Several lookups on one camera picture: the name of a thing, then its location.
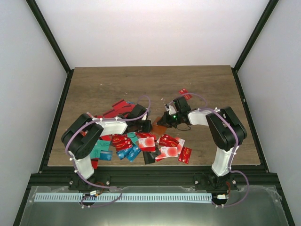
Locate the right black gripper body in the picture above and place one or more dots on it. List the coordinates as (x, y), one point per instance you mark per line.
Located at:
(173, 121)

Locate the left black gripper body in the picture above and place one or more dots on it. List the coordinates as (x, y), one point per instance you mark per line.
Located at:
(139, 128)

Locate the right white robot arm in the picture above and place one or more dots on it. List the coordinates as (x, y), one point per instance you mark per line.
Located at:
(226, 129)

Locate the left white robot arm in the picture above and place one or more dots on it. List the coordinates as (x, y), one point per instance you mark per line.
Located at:
(80, 138)

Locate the red gold VIP card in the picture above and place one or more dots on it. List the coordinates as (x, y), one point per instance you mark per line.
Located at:
(121, 142)

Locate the lone red card far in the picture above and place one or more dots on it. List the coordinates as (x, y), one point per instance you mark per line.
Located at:
(183, 91)

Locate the blue VIP card lower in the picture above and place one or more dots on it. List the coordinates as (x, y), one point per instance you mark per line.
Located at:
(129, 153)

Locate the white red circle card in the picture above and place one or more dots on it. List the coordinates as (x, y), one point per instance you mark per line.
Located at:
(167, 152)

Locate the red VIP card right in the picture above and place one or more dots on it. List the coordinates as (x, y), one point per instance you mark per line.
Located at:
(184, 155)

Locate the teal card left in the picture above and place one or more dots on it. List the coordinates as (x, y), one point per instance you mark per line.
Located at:
(100, 146)

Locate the light blue slotted strip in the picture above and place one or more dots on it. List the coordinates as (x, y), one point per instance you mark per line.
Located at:
(125, 197)

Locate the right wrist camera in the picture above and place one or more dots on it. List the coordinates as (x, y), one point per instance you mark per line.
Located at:
(170, 109)

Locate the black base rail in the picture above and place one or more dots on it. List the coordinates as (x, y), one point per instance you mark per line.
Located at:
(200, 177)

